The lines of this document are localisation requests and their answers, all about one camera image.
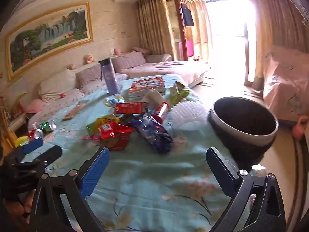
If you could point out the red and white box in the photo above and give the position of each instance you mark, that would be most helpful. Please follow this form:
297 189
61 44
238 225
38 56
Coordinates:
128 107

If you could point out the blue white wrapper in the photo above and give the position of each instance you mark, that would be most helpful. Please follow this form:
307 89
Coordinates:
113 100

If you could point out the yellow green wrapper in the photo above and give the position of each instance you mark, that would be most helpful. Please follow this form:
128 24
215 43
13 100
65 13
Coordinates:
96 124

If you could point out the pink cloth covered furniture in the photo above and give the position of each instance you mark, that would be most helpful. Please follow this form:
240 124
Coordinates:
284 84

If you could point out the sheer balcony curtain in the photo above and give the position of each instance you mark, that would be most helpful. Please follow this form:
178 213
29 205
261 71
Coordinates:
200 29

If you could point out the brown bar packet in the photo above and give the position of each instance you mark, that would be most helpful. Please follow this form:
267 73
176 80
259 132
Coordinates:
73 112

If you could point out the black grey-rimmed trash bin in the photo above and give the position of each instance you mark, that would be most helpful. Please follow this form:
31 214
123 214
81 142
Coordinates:
253 137

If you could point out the white paper carton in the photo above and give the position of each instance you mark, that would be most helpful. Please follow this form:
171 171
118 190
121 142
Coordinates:
154 96

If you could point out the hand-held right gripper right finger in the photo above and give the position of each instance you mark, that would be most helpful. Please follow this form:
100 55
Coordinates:
218 171

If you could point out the dark hanging garment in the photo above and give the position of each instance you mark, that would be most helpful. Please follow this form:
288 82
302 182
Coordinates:
187 17

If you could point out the white pillow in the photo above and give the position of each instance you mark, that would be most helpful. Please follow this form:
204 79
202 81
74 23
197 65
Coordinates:
58 84

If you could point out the dark blue snack bag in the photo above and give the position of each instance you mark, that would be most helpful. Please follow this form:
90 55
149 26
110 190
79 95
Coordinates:
152 135

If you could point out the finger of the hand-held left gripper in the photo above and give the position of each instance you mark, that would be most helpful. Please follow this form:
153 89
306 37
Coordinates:
31 146
49 154

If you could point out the small pink cushion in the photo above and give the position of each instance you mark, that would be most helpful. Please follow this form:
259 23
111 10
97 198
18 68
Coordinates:
141 50

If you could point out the silver red drink can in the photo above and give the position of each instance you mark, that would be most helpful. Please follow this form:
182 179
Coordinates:
37 134

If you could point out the striped purple cushion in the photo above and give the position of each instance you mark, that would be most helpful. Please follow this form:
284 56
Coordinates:
89 76
128 61

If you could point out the green snack bag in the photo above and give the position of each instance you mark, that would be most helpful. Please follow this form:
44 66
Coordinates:
178 96

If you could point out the green drink can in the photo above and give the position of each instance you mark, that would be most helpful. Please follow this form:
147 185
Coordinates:
48 126

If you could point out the white spiky plastic piece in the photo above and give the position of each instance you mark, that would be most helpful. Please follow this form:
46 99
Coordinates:
188 116

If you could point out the pink round pillow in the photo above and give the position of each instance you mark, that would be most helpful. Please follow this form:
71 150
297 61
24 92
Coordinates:
33 106

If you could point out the stack of books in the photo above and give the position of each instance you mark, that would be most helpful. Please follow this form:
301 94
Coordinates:
147 84

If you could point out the pink watering can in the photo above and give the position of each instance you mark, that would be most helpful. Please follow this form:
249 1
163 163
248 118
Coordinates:
300 128

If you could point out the purple water bottle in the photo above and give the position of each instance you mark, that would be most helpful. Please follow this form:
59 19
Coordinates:
109 79

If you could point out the pink plush toy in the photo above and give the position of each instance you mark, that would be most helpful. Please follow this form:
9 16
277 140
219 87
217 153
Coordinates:
88 58
118 50

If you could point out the pale fabric sofa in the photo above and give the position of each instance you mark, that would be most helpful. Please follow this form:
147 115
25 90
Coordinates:
169 70

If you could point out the magenta box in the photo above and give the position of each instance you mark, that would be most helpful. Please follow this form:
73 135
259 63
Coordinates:
190 48

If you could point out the red and white carton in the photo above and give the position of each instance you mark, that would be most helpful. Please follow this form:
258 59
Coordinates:
163 108

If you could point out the person's left hand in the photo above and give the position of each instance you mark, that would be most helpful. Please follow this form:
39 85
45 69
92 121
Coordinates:
15 206

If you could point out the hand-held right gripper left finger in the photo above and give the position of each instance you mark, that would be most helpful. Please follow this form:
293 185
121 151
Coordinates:
95 171

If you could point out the beige patterned curtain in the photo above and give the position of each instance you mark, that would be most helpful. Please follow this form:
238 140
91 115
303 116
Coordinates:
277 29
154 29

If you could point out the framed landscape painting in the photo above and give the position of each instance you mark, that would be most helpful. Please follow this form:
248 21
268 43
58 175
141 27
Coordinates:
48 36

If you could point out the blue floral tablecloth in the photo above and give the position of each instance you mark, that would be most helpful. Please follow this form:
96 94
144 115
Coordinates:
149 181

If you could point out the wooden sliding door frame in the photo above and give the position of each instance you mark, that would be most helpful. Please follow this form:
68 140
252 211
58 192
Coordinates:
179 41

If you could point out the red snack packet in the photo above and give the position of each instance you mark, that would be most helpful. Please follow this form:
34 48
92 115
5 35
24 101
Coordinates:
108 128
118 142

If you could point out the beige plush toy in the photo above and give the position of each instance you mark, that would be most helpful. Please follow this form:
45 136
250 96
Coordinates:
71 66

